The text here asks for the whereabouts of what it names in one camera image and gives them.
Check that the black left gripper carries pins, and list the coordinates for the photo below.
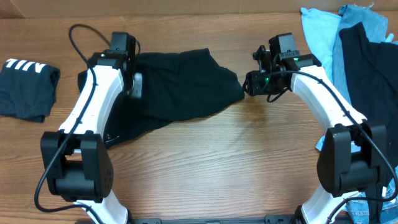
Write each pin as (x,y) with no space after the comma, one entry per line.
(137,85)

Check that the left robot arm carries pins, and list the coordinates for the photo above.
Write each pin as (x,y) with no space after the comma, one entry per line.
(77,165)

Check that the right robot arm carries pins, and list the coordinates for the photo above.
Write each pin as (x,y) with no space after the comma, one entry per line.
(352,156)

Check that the black shorts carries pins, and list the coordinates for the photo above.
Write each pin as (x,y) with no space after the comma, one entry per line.
(176,87)

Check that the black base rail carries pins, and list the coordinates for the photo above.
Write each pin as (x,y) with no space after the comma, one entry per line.
(211,221)

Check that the light blue shirt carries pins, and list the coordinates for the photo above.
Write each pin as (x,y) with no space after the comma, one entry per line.
(320,28)

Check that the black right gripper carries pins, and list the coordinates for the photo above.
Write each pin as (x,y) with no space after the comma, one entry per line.
(246,84)

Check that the blue denim jeans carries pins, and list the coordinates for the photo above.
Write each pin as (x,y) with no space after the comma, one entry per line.
(375,27)

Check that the folded black shirt white letters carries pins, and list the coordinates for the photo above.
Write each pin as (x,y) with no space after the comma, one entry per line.
(28,89)

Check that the black garment in pile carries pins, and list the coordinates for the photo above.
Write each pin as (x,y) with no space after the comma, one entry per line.
(371,77)

